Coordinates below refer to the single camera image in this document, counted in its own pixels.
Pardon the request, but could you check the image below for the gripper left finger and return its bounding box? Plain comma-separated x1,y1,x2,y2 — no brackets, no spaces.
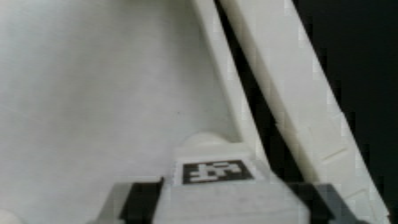
86,181,163,224

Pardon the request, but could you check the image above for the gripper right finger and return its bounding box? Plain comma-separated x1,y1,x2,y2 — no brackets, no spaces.
287,182,369,224

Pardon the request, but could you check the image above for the white table leg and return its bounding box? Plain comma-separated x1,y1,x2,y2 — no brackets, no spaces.
152,132,310,224

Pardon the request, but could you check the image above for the white square table top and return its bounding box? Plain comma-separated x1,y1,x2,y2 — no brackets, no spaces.
0,0,261,224

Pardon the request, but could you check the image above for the white U-shaped fence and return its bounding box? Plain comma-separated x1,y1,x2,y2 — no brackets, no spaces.
220,0,390,224

